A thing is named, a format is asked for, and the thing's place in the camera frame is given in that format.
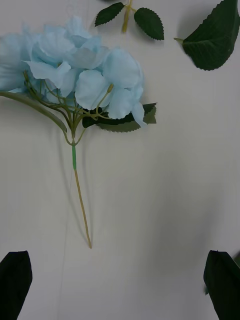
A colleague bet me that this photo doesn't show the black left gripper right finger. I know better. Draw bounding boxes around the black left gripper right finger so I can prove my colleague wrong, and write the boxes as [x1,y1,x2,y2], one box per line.
[203,249,240,320]

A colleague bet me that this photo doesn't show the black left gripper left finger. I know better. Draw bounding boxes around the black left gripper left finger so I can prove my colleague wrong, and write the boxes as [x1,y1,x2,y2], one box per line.
[0,250,33,320]

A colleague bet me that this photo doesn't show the pale blue flower, broad leaves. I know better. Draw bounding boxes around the pale blue flower, broad leaves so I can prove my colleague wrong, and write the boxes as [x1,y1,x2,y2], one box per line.
[0,16,158,250]

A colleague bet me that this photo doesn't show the large loose green leaf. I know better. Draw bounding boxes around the large loose green leaf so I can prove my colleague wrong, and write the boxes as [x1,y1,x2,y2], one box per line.
[174,0,240,71]

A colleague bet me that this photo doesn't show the loose twig with green leaves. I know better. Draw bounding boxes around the loose twig with green leaves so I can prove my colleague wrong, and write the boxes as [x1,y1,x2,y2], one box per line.
[94,0,165,41]

